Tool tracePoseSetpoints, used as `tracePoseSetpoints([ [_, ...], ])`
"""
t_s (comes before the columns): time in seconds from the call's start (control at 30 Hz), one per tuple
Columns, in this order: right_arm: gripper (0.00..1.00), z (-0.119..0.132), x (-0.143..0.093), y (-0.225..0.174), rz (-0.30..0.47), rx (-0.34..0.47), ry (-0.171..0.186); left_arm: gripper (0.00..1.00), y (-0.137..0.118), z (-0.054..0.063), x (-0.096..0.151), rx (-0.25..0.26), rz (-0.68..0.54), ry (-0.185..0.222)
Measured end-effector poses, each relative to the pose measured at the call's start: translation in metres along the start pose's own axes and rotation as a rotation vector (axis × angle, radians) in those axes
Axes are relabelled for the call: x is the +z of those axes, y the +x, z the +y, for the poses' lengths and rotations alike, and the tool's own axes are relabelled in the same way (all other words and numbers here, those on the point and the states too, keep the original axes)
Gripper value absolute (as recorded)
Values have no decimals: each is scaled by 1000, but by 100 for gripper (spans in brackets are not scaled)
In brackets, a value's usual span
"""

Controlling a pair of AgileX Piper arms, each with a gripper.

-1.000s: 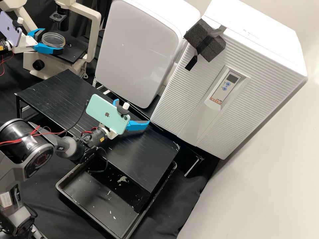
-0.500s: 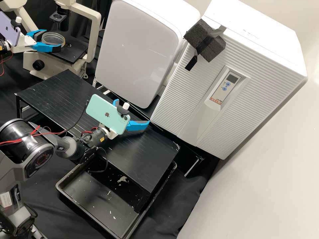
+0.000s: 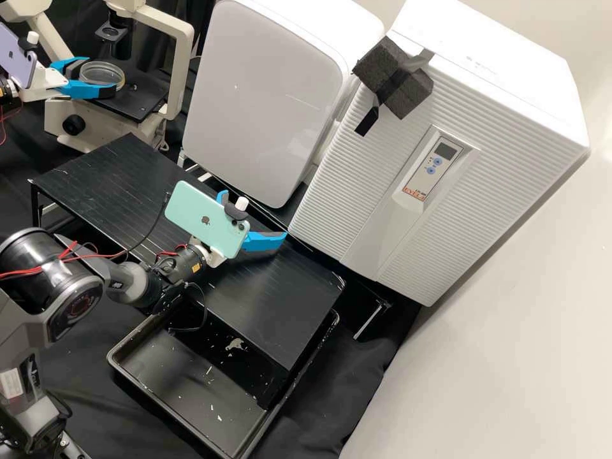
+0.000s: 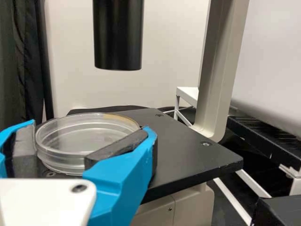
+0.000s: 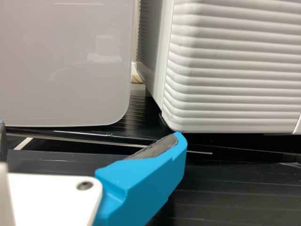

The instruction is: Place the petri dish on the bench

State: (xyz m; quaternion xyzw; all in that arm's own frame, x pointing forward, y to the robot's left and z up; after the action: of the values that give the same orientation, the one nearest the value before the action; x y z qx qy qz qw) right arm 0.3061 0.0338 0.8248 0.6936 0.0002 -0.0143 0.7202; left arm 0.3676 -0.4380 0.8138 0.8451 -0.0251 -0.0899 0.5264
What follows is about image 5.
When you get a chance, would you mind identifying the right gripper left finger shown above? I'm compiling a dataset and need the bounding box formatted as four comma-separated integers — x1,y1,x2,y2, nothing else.
0,119,7,163

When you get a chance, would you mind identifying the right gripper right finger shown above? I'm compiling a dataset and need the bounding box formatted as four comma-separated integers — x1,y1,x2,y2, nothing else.
93,131,189,226

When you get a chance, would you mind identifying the black platform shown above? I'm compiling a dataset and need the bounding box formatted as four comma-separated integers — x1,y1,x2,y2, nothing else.
6,141,301,226
3,90,301,163

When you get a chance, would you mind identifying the white box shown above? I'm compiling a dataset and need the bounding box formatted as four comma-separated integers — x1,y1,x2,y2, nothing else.
0,0,142,129

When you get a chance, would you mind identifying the incubator door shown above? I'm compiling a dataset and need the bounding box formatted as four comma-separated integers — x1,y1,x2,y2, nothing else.
161,0,301,136

